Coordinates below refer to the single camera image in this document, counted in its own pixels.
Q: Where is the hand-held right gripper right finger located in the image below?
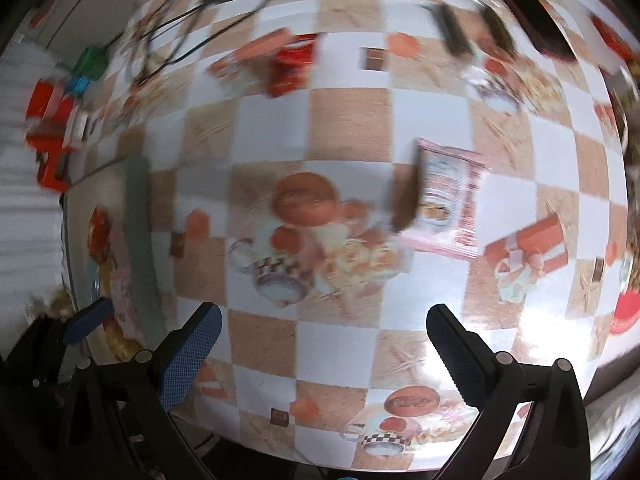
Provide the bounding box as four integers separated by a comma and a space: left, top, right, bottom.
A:
426, 303, 593, 480

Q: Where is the white rectangular tray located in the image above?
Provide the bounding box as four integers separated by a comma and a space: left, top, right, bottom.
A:
60, 157, 168, 361

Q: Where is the red plastic stool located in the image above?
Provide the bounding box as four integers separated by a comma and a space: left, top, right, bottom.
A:
25, 130, 73, 191

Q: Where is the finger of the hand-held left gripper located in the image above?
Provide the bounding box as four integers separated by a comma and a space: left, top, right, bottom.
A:
62, 296, 116, 346

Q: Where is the pale pink snack packet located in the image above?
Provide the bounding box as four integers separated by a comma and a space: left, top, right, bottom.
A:
107, 265, 138, 341

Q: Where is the crumpled red snack packet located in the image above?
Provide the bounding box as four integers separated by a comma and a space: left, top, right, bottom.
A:
267, 35, 318, 98

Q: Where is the red cardboard box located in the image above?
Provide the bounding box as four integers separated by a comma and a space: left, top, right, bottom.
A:
27, 80, 76, 126

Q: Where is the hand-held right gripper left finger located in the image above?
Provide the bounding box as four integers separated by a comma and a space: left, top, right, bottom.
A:
67, 301, 223, 480

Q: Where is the checkered printed tablecloth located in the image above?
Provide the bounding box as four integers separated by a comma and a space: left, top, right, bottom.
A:
62, 0, 640, 471

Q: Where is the red snack packet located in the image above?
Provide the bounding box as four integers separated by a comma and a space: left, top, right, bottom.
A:
86, 207, 113, 263
267, 35, 318, 98

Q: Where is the white and red carton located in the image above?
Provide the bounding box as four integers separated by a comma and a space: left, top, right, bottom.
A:
65, 112, 101, 148

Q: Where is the black power adapter with cable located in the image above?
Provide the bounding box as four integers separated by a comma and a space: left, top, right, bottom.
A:
107, 0, 281, 86

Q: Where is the white cabinet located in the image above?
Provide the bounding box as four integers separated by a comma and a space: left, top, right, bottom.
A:
10, 0, 146, 56

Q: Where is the green box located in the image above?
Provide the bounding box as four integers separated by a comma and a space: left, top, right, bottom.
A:
74, 45, 108, 78

